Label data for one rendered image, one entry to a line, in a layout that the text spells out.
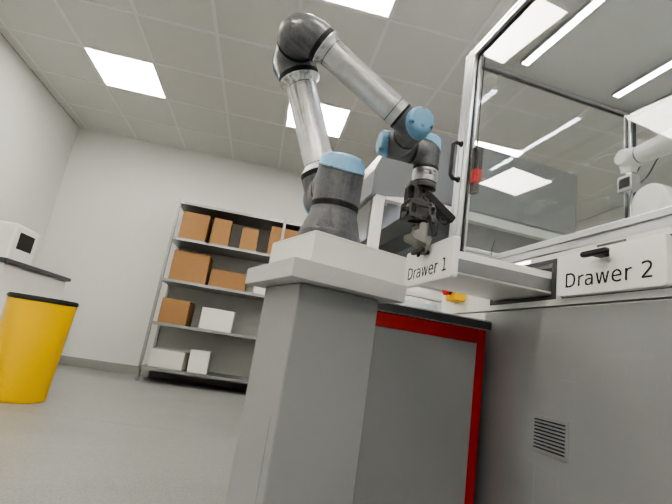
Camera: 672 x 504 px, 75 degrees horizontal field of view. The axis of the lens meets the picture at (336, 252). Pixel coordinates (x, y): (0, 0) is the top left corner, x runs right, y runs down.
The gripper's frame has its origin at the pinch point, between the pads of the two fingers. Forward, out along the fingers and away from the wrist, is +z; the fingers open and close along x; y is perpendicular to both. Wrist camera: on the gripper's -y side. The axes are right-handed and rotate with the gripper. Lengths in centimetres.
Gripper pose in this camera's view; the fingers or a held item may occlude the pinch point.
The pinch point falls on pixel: (423, 252)
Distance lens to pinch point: 126.9
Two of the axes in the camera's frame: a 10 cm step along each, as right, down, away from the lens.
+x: 2.7, -1.8, -9.5
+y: -9.5, -2.0, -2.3
